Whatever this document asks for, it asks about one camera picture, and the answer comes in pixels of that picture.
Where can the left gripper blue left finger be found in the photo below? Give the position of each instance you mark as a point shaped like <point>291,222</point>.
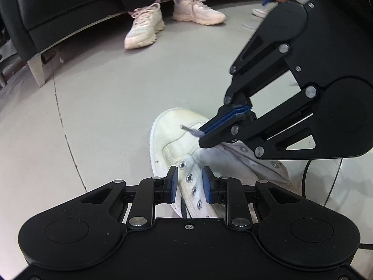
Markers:
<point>149,193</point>

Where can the pink chunky sneaker right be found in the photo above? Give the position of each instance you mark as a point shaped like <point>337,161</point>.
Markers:
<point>198,12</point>

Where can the white shoelace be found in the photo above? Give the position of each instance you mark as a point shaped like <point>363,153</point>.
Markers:
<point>195,132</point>

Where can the white canvas sneaker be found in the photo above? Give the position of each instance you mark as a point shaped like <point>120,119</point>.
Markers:
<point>172,146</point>

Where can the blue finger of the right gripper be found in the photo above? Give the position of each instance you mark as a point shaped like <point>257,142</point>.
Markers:
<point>226,116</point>
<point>213,139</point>

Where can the black leather sofa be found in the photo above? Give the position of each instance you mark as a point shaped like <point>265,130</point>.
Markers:
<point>35,26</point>

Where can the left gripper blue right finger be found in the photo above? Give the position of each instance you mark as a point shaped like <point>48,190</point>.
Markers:
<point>229,192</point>

